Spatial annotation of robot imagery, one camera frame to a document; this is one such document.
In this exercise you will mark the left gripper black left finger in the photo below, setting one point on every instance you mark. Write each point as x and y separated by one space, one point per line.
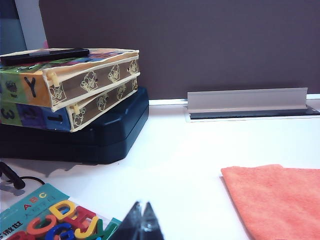
131 225

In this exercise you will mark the dark blue plastic case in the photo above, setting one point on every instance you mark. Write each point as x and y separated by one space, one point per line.
112 140

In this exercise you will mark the black flat phone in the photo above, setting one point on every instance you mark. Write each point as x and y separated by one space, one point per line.
70 53

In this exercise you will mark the orange microfibre cloth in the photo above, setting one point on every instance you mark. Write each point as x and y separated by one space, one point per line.
275 200

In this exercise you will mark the yellow letter D magnet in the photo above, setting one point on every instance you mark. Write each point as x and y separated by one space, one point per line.
53 211

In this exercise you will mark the teal letter magnet package card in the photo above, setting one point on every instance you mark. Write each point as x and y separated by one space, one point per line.
27 200

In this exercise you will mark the brown desk partition panel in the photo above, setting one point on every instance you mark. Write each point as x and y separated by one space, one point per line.
200 50

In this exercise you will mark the white building column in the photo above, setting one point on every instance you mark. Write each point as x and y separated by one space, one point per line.
30 25

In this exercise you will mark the thick cartoon print puzzle box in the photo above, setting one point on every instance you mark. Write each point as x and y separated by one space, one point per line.
87 82

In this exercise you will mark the yellow letter J magnet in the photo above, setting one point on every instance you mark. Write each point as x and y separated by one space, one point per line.
91 225

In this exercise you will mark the orange letter C magnet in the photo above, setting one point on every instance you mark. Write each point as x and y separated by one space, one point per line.
32 226

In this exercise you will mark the small silver metal piece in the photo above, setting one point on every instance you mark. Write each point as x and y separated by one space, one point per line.
12 192

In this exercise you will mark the blue letter G magnet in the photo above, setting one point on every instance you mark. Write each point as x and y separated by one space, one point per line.
51 233

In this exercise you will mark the red letter magnet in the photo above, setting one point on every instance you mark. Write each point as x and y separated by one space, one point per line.
83 212
21 236

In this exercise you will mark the green letter Y magnet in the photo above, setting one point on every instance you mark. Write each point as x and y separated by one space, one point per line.
107 230

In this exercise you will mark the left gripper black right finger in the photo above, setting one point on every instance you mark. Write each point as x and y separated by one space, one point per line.
151 225

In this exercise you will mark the thin cartoon print puzzle box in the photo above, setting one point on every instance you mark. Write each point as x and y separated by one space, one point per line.
105 100

